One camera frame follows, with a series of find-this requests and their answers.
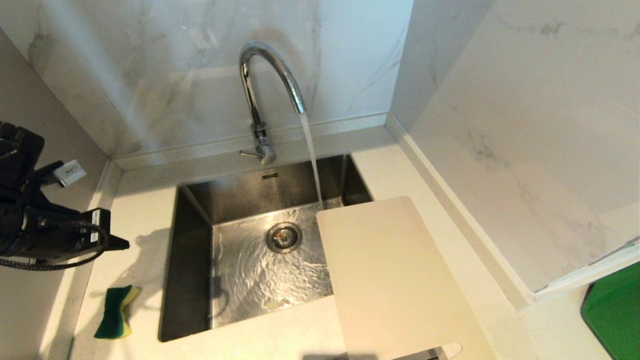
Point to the water stream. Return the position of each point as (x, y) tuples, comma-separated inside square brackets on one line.
[(312, 160)]

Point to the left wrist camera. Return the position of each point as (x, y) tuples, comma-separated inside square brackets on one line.
[(70, 172)]

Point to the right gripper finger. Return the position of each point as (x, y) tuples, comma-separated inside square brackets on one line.
[(451, 350)]

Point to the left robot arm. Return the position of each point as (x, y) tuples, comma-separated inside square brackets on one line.
[(17, 155)]

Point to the stainless steel sink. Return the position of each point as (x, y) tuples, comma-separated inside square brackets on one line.
[(192, 270)]

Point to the white plastic cutting board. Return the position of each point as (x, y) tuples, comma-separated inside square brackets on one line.
[(395, 280)]

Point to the chrome gooseneck faucet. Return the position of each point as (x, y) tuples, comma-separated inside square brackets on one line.
[(260, 132)]

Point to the green plastic board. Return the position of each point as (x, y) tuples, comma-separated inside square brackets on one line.
[(615, 315)]

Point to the green and yellow sponge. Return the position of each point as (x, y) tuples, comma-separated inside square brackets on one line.
[(114, 312)]

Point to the round metal drain strainer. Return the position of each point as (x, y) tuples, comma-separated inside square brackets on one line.
[(284, 237)]

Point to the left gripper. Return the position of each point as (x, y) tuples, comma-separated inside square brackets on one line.
[(47, 232)]

